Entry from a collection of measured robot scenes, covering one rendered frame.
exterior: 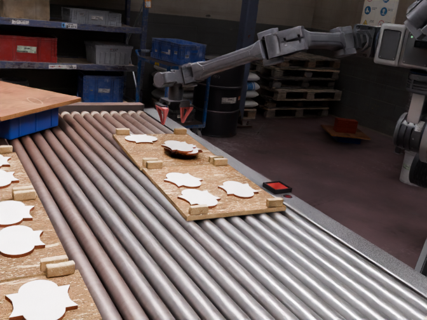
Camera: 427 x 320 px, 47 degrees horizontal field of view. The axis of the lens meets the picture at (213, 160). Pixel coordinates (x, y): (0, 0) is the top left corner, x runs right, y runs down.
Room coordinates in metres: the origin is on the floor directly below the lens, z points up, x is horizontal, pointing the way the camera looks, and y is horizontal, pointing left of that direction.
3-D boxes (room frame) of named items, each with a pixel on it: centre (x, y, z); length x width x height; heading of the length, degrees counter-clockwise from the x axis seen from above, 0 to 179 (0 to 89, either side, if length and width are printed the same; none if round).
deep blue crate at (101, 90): (6.03, 1.51, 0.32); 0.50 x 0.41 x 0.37; 119
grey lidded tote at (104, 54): (6.03, 1.42, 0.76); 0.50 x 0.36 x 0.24; 128
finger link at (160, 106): (1.87, 0.20, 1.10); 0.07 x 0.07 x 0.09; 42
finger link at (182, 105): (1.91, 0.15, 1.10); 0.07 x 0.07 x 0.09; 42
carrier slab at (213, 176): (1.56, 0.00, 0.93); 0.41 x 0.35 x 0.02; 28
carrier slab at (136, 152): (1.93, 0.20, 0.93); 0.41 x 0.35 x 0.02; 27
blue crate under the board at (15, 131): (2.02, 0.90, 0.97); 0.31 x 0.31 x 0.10; 72
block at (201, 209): (1.33, 0.03, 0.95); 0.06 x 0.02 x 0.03; 118
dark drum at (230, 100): (5.84, 0.05, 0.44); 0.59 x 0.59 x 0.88
